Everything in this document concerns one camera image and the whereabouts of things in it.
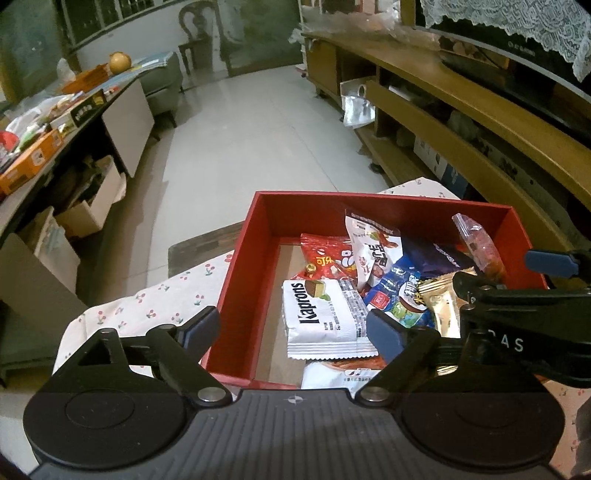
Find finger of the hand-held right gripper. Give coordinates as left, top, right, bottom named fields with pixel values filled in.
left=452, top=271, right=506, bottom=308
left=525, top=249, right=591, bottom=279

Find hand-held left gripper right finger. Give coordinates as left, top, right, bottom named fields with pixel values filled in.
left=355, top=309, right=550, bottom=407

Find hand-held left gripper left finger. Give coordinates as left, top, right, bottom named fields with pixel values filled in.
left=51, top=305, right=232, bottom=408

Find clear packet of red jelly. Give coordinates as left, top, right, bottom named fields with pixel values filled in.
left=451, top=213, right=506, bottom=282

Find gold snack packet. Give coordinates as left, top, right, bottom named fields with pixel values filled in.
left=416, top=268, right=478, bottom=376

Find red cardboard box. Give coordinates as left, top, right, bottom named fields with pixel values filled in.
left=201, top=191, right=550, bottom=391

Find blue colourful candy packet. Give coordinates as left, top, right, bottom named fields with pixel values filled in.
left=362, top=256, right=437, bottom=329

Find blue wafer biscuit packet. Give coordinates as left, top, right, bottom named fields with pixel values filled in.
left=399, top=235, right=476, bottom=280

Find white wafer packet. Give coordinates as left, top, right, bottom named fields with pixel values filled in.
left=283, top=278, right=380, bottom=360

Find clear packet of brown snack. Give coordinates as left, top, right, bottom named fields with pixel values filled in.
left=300, top=355, right=391, bottom=391

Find white date snack packet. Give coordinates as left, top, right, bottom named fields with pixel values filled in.
left=344, top=209, right=404, bottom=289

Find red snack packet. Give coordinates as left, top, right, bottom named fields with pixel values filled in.
left=295, top=232, right=370, bottom=296

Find white storage box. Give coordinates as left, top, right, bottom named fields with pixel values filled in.
left=55, top=154, right=127, bottom=238
left=18, top=205, right=81, bottom=296

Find wooden television cabinet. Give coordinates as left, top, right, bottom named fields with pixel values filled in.
left=302, top=30, right=591, bottom=259

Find black television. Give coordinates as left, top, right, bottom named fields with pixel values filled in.
left=413, top=0, right=591, bottom=139

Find low coffee table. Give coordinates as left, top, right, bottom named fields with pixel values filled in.
left=0, top=69, right=155, bottom=278

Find plastic bag on shelf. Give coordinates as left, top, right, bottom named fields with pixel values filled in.
left=340, top=78, right=377, bottom=129

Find long orange box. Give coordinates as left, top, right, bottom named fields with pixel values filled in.
left=0, top=129, right=64, bottom=195

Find grey sofa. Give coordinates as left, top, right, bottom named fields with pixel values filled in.
left=139, top=52, right=183, bottom=127

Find black yellow box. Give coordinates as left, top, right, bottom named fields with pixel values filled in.
left=69, top=90, right=107, bottom=121

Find white lace cloth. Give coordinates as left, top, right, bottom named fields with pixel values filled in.
left=420, top=0, right=591, bottom=80

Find pile of snack bags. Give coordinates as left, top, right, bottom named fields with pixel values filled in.
left=0, top=90, right=77, bottom=158

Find orange cardboard tray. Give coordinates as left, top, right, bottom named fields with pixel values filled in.
left=61, top=65, right=112, bottom=95

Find clear plastic bags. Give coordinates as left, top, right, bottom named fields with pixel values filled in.
left=290, top=7, right=402, bottom=44

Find frosted glass door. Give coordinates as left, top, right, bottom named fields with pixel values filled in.
left=217, top=0, right=303, bottom=77

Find dark wooden chair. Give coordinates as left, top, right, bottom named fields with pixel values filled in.
left=178, top=0, right=220, bottom=77

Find barred window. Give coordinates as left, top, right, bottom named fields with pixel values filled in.
left=60, top=0, right=185, bottom=49

